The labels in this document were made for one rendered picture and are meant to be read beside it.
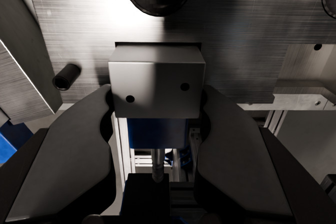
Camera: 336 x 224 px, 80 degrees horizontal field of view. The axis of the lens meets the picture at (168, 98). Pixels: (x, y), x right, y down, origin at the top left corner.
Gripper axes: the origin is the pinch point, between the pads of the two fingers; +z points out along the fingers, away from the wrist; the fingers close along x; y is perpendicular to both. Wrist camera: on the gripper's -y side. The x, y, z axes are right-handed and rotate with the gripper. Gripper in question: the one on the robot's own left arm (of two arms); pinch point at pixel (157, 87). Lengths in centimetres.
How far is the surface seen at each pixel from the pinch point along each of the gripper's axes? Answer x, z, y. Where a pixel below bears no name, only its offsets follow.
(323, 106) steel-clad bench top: 21.4, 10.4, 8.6
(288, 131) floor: 86, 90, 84
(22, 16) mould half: -12.3, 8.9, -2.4
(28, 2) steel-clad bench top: -12.3, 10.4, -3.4
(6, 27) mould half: -12.2, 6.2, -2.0
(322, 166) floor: 125, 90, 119
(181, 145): 1.7, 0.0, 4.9
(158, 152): 0.0, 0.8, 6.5
